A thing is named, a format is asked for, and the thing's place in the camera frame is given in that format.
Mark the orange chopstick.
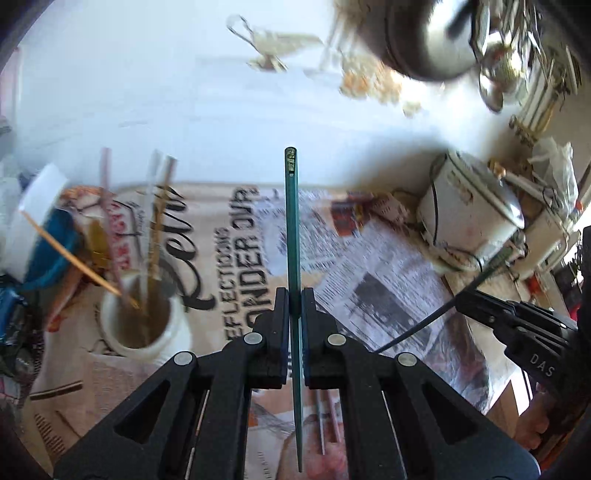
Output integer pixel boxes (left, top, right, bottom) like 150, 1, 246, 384
19, 210, 140, 309

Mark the white chopstick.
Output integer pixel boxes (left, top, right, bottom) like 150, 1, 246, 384
141, 148, 163, 319

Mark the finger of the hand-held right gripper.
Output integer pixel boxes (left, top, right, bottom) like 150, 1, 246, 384
456, 302, 522, 344
455, 290, 578, 332

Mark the dark green chopstick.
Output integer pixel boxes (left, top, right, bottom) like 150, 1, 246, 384
376, 247, 515, 354

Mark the newspaper sheet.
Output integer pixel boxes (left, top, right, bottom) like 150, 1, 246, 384
259, 189, 518, 416

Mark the teal chopstick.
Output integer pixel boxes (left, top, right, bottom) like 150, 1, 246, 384
284, 148, 306, 472

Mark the person's right hand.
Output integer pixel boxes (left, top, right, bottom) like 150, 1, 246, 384
517, 397, 561, 449

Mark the newspaper print tablecloth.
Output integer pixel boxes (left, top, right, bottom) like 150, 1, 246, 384
28, 182, 518, 480

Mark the white ceramic cup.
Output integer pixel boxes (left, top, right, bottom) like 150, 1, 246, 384
99, 272, 191, 365

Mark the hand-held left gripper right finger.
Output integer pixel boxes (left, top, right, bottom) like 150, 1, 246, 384
302, 288, 541, 480

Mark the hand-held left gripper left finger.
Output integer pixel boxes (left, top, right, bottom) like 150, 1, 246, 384
54, 287, 290, 480

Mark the black power cable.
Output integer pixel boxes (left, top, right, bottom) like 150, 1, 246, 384
428, 161, 483, 272

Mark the clear plastic bag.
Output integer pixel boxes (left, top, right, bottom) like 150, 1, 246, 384
531, 136, 580, 208

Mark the dark metal pot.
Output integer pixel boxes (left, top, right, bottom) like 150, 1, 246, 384
385, 0, 485, 81

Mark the white rice cooker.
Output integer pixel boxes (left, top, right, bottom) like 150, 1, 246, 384
418, 150, 527, 273

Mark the blue bowl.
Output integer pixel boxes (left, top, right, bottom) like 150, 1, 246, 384
23, 208, 80, 289

